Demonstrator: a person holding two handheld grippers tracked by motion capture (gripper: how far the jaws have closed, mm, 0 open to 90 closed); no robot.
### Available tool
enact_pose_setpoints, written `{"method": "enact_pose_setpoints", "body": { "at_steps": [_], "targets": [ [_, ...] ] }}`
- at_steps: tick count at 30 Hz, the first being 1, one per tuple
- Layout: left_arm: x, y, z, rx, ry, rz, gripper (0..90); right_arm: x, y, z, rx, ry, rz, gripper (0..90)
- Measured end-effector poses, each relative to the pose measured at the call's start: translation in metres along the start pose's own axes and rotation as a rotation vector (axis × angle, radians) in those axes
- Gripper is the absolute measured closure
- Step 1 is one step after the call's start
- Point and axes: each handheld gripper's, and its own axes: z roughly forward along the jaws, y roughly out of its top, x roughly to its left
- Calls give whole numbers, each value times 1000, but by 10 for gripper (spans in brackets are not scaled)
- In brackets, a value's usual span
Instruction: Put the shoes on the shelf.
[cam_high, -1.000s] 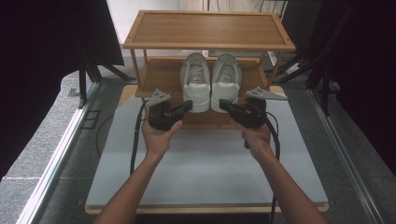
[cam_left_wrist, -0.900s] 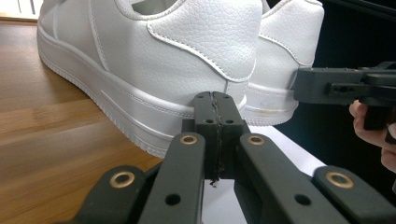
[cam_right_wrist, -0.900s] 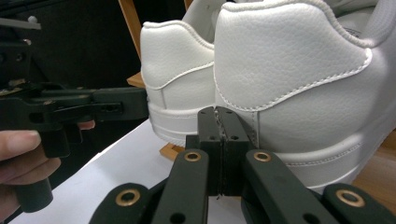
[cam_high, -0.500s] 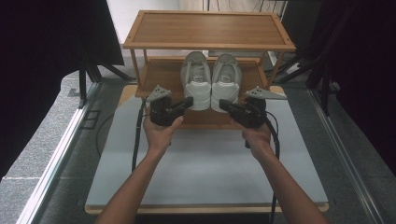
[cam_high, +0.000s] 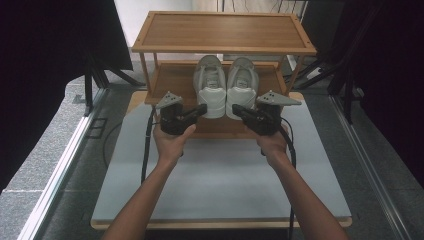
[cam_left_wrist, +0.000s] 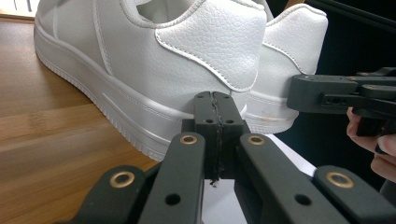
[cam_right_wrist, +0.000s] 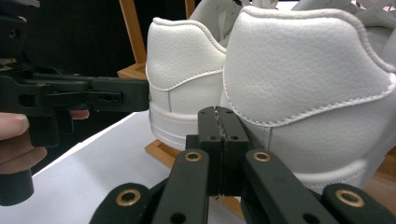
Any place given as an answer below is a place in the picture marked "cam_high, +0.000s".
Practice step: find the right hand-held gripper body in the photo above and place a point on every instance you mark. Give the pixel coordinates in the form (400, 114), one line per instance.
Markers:
(270, 118)

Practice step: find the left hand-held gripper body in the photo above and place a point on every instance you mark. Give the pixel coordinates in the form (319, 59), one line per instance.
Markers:
(170, 116)

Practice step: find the white sneaker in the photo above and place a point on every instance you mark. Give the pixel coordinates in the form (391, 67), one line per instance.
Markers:
(240, 96)
(210, 96)

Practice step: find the wooden shoe rack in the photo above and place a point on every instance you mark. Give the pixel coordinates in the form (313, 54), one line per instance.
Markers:
(223, 31)

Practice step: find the person's left hand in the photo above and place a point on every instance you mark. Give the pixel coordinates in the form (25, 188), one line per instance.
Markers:
(170, 145)

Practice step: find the person's right hand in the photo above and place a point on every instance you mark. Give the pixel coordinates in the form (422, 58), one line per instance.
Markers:
(275, 146)

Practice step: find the black metal stand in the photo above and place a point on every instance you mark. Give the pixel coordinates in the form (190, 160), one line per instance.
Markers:
(340, 80)
(96, 76)

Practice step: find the dark curtain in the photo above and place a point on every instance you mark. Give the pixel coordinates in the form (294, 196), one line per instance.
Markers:
(390, 83)
(50, 66)

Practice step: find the aluminium floor rail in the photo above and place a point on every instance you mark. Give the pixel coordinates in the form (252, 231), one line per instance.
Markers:
(56, 176)
(373, 170)

